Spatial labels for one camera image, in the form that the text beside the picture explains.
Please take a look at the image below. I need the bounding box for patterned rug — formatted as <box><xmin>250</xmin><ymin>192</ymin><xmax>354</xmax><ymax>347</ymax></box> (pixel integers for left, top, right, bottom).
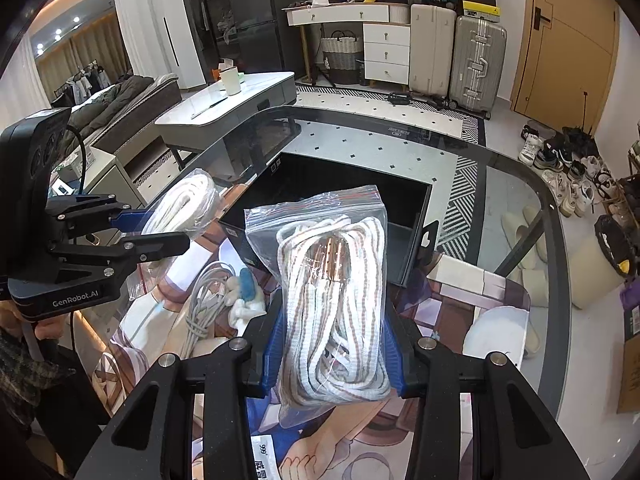
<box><xmin>295</xmin><ymin>82</ymin><xmax>489</xmax><ymax>261</ymax></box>

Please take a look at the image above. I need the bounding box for white vanity desk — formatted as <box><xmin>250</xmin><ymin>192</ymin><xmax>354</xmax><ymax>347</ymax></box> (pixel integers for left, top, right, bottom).
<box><xmin>281</xmin><ymin>2</ymin><xmax>413</xmax><ymax>89</ymax></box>

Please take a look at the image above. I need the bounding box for white rope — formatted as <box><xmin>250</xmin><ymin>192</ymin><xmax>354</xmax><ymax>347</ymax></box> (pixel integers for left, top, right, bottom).
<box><xmin>244</xmin><ymin>185</ymin><xmax>392</xmax><ymax>428</ymax></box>
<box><xmin>127</xmin><ymin>167</ymin><xmax>224</xmax><ymax>302</ymax></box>

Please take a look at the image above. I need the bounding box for pile of shoes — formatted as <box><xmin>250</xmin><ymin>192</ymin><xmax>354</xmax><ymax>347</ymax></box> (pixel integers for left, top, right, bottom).
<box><xmin>517</xmin><ymin>120</ymin><xmax>626</xmax><ymax>219</ymax></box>

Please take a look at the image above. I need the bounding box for beige suitcase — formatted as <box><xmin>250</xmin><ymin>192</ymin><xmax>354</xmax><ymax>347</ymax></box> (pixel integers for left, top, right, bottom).
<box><xmin>409</xmin><ymin>2</ymin><xmax>457</xmax><ymax>99</ymax></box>

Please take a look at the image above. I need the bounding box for black umbrella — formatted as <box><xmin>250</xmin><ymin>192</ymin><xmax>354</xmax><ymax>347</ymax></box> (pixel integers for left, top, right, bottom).
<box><xmin>562</xmin><ymin>91</ymin><xmax>601</xmax><ymax>152</ymax></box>

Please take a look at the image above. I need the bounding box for grey sofa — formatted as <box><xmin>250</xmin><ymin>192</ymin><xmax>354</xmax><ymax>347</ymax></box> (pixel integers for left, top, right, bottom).
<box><xmin>65</xmin><ymin>74</ymin><xmax>183</xmax><ymax>167</ymax></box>

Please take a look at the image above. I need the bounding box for person's left forearm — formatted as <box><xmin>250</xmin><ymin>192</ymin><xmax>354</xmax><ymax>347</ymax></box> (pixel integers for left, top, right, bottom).
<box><xmin>0</xmin><ymin>305</ymin><xmax>118</xmax><ymax>466</ymax></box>

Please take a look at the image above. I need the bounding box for white side cabinet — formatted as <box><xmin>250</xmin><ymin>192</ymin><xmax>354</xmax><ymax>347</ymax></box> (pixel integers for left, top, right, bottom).
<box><xmin>50</xmin><ymin>147</ymin><xmax>137</xmax><ymax>202</ymax></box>

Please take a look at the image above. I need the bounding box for purple bag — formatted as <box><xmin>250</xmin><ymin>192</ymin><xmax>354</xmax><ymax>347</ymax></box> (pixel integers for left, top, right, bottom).
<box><xmin>619</xmin><ymin>280</ymin><xmax>640</xmax><ymax>337</ymax></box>

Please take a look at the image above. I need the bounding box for black storage box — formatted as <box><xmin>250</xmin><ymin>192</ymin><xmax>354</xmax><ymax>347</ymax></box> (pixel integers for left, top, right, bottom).
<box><xmin>217</xmin><ymin>152</ymin><xmax>440</xmax><ymax>289</ymax></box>

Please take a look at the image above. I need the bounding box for white plush toy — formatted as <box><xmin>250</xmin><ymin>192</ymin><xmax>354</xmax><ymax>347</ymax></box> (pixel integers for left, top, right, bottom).
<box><xmin>227</xmin><ymin>267</ymin><xmax>268</xmax><ymax>332</ymax></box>

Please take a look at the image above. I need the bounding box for white cup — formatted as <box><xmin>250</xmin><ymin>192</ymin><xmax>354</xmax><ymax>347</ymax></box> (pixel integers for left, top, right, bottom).
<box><xmin>220</xmin><ymin>65</ymin><xmax>243</xmax><ymax>97</ymax></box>

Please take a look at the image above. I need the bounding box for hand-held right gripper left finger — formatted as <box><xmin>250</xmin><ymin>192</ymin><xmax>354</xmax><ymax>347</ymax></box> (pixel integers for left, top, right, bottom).
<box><xmin>87</xmin><ymin>291</ymin><xmax>288</xmax><ymax>480</ymax></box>

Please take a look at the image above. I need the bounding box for black refrigerator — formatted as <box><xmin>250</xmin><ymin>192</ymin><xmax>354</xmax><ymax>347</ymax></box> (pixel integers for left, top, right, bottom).
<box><xmin>197</xmin><ymin>0</ymin><xmax>308</xmax><ymax>79</ymax></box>

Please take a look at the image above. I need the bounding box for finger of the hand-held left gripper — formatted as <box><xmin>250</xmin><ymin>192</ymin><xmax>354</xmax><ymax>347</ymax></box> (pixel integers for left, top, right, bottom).
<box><xmin>47</xmin><ymin>231</ymin><xmax>192</xmax><ymax>285</ymax></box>
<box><xmin>45</xmin><ymin>193</ymin><xmax>157</xmax><ymax>250</ymax></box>

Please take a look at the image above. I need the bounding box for cardboard box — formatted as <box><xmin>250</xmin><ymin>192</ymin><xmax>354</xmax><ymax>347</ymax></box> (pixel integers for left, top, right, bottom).
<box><xmin>615</xmin><ymin>330</ymin><xmax>640</xmax><ymax>416</ymax></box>

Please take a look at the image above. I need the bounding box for cream slipper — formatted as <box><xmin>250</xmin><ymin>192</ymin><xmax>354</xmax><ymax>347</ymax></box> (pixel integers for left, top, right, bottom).
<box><xmin>522</xmin><ymin>205</ymin><xmax>551</xmax><ymax>262</ymax></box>
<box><xmin>501</xmin><ymin>211</ymin><xmax>531</xmax><ymax>271</ymax></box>
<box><xmin>520</xmin><ymin>280</ymin><xmax>544</xmax><ymax>359</ymax></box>

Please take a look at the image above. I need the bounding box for black floor tool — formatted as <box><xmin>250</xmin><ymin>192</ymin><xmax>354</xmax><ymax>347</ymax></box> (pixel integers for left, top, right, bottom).
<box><xmin>387</xmin><ymin>91</ymin><xmax>451</xmax><ymax>110</ymax></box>

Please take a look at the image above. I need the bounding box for wooden door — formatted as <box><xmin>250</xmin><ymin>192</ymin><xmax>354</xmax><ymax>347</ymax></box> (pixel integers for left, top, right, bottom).
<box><xmin>510</xmin><ymin>0</ymin><xmax>621</xmax><ymax>134</ymax></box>

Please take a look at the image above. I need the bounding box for white curtain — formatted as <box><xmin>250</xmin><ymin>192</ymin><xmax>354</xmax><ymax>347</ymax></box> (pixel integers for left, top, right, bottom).
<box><xmin>112</xmin><ymin>0</ymin><xmax>162</xmax><ymax>79</ymax></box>

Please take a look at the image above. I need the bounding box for silver suitcase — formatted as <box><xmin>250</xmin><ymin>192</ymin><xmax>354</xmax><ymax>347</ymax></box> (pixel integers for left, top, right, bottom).
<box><xmin>448</xmin><ymin>14</ymin><xmax>508</xmax><ymax>114</ymax></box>

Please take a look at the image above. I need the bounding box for white cable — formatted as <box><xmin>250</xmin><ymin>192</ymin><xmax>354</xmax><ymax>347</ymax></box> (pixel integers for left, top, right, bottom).
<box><xmin>182</xmin><ymin>260</ymin><xmax>237</xmax><ymax>361</ymax></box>

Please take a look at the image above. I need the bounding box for printed desk mat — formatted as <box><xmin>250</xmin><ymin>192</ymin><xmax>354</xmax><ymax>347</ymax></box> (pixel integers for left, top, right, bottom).
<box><xmin>90</xmin><ymin>230</ymin><xmax>532</xmax><ymax>480</ymax></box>

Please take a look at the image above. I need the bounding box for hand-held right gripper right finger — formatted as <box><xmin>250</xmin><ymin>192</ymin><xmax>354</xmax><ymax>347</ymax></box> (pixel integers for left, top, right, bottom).
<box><xmin>387</xmin><ymin>305</ymin><xmax>593</xmax><ymax>480</ymax></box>

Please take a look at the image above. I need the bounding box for white tower air conditioner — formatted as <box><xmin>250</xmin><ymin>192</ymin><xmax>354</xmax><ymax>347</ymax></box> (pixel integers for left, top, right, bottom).
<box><xmin>155</xmin><ymin>0</ymin><xmax>207</xmax><ymax>89</ymax></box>

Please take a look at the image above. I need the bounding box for person's left hand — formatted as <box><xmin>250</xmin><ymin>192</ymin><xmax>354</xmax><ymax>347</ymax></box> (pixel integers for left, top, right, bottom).
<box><xmin>29</xmin><ymin>309</ymin><xmax>69</xmax><ymax>350</ymax></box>

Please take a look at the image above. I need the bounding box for clothes rack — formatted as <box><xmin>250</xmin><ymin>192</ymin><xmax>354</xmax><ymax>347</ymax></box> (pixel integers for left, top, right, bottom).
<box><xmin>50</xmin><ymin>60</ymin><xmax>132</xmax><ymax>107</ymax></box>

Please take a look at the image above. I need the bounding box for white coffee table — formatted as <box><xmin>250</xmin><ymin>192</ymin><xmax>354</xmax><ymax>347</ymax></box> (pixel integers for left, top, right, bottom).
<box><xmin>155</xmin><ymin>71</ymin><xmax>297</xmax><ymax>182</ymax></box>

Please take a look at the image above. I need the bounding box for dark blanket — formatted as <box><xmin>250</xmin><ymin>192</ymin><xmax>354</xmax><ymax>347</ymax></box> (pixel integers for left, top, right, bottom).
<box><xmin>67</xmin><ymin>76</ymin><xmax>156</xmax><ymax>134</ymax></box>

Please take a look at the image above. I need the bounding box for trash bin with black bag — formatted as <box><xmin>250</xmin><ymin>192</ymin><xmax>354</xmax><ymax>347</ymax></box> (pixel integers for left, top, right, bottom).
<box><xmin>570</xmin><ymin>214</ymin><xmax>640</xmax><ymax>311</ymax></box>

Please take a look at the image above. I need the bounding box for woven basket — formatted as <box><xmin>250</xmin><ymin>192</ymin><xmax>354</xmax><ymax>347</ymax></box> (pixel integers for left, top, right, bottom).
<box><xmin>320</xmin><ymin>30</ymin><xmax>364</xmax><ymax>86</ymax></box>

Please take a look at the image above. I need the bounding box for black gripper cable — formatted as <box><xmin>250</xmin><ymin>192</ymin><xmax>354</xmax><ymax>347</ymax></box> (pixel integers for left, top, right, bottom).
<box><xmin>64</xmin><ymin>125</ymin><xmax>87</xmax><ymax>196</ymax></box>

